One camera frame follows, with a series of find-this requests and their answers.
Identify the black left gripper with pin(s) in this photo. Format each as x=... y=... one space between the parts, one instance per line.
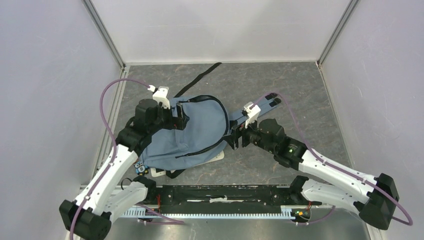
x=179 y=122

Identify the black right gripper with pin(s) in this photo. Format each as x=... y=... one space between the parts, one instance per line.
x=236 y=132

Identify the blue grey backpack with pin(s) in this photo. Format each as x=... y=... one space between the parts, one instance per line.
x=206 y=134

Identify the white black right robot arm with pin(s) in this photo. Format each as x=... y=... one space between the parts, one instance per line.
x=373 y=198

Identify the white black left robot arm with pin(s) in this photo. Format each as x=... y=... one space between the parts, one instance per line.
x=91 y=214

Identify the blue owl toy figure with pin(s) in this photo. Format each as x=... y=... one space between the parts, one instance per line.
x=141 y=169

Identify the black white chessboard mat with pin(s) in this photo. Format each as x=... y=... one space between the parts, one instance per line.
x=155 y=172

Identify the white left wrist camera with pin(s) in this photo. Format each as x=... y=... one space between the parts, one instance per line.
x=159 y=94

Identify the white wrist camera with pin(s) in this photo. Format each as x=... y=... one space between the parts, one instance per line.
x=251 y=112
x=159 y=94

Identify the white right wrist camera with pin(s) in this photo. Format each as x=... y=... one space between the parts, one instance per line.
x=251 y=112

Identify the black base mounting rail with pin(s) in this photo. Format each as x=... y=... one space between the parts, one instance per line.
x=223 y=199

